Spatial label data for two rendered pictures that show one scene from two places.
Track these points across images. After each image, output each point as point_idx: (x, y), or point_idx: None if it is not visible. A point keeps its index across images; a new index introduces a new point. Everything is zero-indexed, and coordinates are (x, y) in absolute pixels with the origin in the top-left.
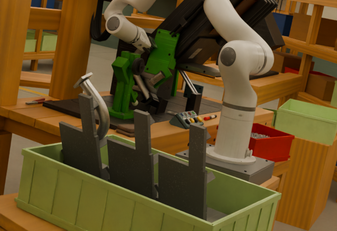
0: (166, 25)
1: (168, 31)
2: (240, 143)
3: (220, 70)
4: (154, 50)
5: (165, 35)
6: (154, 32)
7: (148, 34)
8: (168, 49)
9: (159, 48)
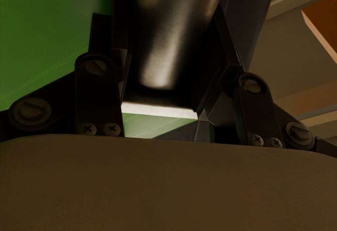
0: (189, 133)
1: (145, 137)
2: None
3: None
4: (93, 6)
5: (138, 118)
6: (243, 53)
7: None
8: (20, 94)
9: (79, 54)
